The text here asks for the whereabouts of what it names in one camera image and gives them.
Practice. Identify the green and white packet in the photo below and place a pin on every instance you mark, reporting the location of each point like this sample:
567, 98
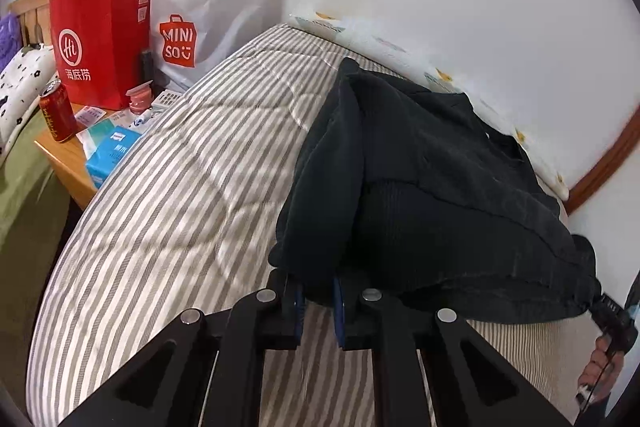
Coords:
97, 137

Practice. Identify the blue tissue pack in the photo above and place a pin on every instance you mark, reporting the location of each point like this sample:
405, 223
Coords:
112, 157

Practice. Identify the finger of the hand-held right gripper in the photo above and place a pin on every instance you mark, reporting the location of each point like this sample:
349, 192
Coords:
609, 314

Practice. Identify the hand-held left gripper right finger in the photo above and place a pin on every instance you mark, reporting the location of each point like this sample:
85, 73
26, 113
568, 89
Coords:
340, 312

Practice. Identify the wooden nightstand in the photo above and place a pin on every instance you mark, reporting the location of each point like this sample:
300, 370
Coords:
62, 157

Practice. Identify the black sweatshirt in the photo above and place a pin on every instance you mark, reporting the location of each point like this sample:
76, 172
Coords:
425, 207

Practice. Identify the red paper bag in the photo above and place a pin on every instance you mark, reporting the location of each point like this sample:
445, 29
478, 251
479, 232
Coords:
100, 42

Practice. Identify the green bed sheet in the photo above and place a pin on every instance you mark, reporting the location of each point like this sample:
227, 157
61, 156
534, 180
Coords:
25, 217

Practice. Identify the person's right hand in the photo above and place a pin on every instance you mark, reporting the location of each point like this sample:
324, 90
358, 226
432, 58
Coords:
596, 369

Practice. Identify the white floral pillow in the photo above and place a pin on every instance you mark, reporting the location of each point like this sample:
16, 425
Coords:
22, 82

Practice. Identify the red drink can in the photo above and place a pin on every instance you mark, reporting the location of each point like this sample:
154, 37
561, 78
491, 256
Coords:
57, 112

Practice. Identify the white plastic shopping bag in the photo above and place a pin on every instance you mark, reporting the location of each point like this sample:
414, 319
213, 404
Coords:
215, 2

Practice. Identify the wooden door frame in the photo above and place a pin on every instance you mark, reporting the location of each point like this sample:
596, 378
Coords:
605, 157

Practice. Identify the black rectangular device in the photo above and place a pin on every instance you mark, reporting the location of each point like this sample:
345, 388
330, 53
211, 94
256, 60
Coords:
147, 64

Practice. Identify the white card with red print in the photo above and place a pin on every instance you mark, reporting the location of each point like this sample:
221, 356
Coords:
91, 116

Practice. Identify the wooden headboard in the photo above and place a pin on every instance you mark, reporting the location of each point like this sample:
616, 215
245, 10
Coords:
35, 14

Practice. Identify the grey striped mattress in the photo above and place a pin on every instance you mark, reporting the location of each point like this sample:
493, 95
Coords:
190, 207

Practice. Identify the purple cloth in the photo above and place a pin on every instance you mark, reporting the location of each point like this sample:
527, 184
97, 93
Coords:
10, 37

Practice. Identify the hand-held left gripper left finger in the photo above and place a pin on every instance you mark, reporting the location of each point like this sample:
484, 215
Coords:
298, 309

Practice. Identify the white grid-patterned box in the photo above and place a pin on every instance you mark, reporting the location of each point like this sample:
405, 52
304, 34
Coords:
166, 100

